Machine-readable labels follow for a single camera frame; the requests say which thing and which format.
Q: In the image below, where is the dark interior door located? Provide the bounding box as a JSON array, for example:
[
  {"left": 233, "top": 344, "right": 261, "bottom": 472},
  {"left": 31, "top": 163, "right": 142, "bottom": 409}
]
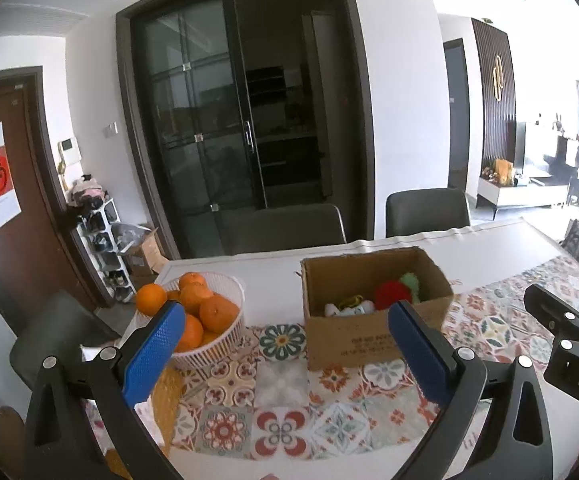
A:
[{"left": 443, "top": 38, "right": 471, "bottom": 193}]

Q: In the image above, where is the white low cabinet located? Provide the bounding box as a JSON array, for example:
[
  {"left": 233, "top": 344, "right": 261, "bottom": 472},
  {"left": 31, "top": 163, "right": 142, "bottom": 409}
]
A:
[{"left": 477, "top": 175, "right": 570, "bottom": 211}]

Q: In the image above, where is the white shoe rack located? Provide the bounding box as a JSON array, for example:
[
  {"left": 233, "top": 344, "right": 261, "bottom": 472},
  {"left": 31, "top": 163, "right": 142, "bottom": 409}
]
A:
[{"left": 76, "top": 197, "right": 136, "bottom": 306}]

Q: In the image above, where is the white plastic fruit basket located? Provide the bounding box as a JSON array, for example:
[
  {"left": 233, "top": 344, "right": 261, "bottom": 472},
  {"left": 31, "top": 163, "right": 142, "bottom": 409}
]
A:
[{"left": 162, "top": 271, "right": 247, "bottom": 372}]

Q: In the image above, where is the white yellow toy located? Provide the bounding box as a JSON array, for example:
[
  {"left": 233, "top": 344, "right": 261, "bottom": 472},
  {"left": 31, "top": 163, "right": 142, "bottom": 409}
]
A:
[{"left": 339, "top": 301, "right": 376, "bottom": 317}]

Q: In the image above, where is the gold wall ornament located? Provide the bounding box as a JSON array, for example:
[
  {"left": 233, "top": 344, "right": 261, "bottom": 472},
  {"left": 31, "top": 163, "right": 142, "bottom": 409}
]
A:
[{"left": 492, "top": 57, "right": 505, "bottom": 100}]

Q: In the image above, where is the black glass sliding door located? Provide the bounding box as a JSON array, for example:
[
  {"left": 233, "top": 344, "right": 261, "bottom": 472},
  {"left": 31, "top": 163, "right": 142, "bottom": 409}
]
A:
[{"left": 116, "top": 0, "right": 375, "bottom": 261}]

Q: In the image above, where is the dark grey chair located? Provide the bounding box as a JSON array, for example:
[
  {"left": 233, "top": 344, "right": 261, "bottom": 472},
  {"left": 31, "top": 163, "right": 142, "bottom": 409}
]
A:
[
  {"left": 218, "top": 203, "right": 347, "bottom": 257},
  {"left": 385, "top": 187, "right": 471, "bottom": 238},
  {"left": 8, "top": 289, "right": 120, "bottom": 391}
]

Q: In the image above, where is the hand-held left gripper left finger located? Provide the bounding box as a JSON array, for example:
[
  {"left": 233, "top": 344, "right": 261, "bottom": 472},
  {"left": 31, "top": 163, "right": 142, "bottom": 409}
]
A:
[{"left": 22, "top": 300, "right": 186, "bottom": 480}]

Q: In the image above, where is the patterned tile-print table mat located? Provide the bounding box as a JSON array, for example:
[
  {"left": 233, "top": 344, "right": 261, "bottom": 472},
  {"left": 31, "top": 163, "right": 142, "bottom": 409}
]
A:
[{"left": 84, "top": 217, "right": 579, "bottom": 480}]

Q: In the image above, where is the open cardboard box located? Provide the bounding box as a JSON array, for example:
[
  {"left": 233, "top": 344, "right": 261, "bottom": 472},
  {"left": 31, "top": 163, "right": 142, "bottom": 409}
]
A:
[{"left": 120, "top": 225, "right": 170, "bottom": 277}]

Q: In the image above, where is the white intercom panel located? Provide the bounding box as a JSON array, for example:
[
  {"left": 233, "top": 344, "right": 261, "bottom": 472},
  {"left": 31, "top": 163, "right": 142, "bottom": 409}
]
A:
[{"left": 58, "top": 137, "right": 82, "bottom": 165}]

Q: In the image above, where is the yellow mesh bag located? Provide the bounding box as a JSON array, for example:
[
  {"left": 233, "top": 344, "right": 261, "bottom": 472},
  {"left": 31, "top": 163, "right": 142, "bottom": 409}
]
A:
[{"left": 134, "top": 367, "right": 186, "bottom": 461}]

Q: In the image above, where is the brown wooden door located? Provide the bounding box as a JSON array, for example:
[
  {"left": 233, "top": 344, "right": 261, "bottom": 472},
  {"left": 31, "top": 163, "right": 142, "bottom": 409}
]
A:
[{"left": 0, "top": 66, "right": 100, "bottom": 311}]

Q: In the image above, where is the red green plush toy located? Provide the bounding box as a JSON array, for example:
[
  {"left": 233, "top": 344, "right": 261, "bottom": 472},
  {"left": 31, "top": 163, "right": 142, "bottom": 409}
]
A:
[{"left": 373, "top": 272, "right": 421, "bottom": 311}]

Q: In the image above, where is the dark slatted wall panel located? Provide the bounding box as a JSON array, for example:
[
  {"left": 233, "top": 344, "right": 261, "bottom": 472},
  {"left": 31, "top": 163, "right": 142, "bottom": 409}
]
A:
[{"left": 471, "top": 17, "right": 517, "bottom": 181}]

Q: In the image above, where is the brown cardboard box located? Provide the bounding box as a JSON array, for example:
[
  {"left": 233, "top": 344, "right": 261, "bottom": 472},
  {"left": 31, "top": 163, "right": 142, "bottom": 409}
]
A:
[{"left": 299, "top": 246, "right": 454, "bottom": 372}]

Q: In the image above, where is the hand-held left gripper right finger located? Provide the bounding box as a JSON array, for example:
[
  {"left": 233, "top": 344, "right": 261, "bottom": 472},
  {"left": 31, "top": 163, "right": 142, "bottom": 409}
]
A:
[{"left": 388, "top": 300, "right": 555, "bottom": 480}]

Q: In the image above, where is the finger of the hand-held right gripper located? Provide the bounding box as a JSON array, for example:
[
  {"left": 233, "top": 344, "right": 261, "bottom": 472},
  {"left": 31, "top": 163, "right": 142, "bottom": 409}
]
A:
[{"left": 523, "top": 284, "right": 579, "bottom": 356}]

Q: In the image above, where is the pile of clothes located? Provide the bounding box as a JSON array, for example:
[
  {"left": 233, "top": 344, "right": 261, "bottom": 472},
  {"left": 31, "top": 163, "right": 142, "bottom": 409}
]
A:
[{"left": 67, "top": 174, "right": 108, "bottom": 209}]

